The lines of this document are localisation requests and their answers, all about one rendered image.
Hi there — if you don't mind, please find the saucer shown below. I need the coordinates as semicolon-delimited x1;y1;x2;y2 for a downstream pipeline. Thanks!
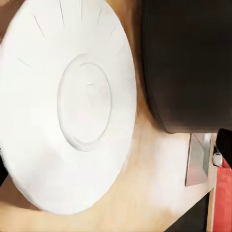
0;0;137;215

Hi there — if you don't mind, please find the coffee cup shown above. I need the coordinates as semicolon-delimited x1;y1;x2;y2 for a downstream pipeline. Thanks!
212;152;223;167

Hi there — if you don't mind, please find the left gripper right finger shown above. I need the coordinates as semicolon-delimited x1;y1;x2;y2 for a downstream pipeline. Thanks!
215;129;232;169

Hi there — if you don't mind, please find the electric kettle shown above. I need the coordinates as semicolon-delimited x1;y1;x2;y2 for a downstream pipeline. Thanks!
213;146;230;168

